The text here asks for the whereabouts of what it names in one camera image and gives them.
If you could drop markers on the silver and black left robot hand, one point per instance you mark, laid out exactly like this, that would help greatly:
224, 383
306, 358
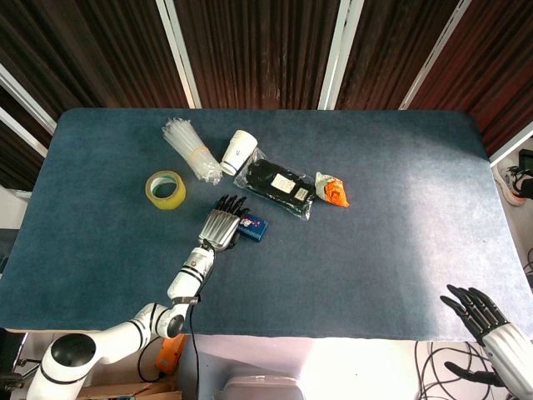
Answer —
218, 229

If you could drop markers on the orange plastic device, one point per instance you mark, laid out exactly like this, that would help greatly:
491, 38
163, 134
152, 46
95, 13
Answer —
168, 354

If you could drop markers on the yellow packing tape roll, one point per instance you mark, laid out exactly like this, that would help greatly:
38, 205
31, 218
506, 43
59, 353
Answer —
166, 203

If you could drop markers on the white and orange sneaker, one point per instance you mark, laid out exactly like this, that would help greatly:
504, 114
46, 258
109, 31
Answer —
514, 185

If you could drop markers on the bundle of clear straws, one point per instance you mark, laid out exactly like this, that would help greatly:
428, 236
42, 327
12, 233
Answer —
187, 146

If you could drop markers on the orange and white snack packet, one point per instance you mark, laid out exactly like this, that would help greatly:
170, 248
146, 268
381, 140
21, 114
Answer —
335, 193

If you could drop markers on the silver and black right robot hand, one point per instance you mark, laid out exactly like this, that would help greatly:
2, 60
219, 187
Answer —
512, 352

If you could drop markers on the white partition frame post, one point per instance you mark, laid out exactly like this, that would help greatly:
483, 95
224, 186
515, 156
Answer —
179, 54
25, 98
435, 54
339, 54

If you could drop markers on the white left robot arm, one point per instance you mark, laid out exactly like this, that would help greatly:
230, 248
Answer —
187, 279

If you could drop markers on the white box with blue edge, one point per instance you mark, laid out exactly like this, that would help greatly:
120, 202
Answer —
256, 229

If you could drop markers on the brown cardboard box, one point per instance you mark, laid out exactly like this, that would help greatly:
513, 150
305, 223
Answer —
125, 392

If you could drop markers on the brown pleated curtain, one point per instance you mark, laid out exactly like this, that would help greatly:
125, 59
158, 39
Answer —
266, 50

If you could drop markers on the black gloves in plastic bag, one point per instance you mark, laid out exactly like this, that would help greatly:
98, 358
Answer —
266, 175

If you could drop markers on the white paper cup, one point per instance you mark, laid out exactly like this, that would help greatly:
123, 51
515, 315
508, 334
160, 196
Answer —
239, 150

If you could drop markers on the white plastic bin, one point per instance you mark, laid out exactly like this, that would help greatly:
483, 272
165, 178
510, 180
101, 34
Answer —
262, 389

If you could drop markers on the blue table cloth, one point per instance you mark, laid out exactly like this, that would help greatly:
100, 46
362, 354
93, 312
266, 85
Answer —
333, 271

